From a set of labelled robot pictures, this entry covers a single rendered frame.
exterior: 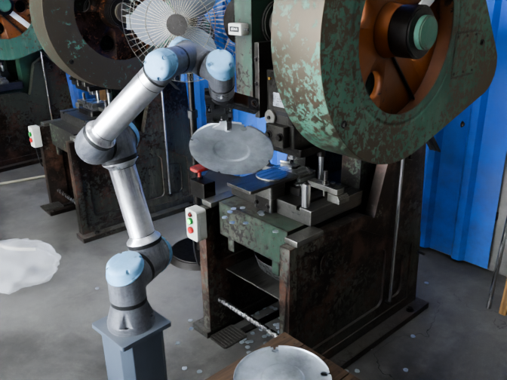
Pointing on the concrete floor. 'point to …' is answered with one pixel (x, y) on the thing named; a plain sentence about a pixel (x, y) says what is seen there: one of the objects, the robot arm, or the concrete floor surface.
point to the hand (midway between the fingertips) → (229, 127)
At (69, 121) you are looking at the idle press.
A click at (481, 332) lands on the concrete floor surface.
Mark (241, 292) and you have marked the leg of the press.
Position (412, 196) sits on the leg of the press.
